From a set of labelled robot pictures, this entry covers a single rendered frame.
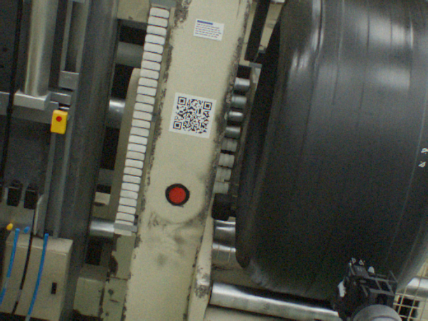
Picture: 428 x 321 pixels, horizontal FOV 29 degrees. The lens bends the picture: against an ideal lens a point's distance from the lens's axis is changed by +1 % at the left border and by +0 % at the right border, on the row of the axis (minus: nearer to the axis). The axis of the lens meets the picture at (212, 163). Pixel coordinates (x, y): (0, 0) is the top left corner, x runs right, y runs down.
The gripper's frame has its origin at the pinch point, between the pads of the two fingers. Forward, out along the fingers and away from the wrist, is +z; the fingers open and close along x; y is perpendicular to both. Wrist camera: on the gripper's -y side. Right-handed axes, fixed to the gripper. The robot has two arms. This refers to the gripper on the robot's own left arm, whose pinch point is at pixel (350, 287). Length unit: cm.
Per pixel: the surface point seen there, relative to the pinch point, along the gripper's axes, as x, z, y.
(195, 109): 31.5, 15.8, 22.4
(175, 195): 32.2, 17.5, 5.4
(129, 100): 49, 96, 7
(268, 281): 12.9, 7.1, -4.3
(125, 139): 49, 95, -4
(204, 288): 24.0, 8.3, -8.2
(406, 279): -9.8, 3.0, 2.1
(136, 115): 41.8, 17.3, 19.1
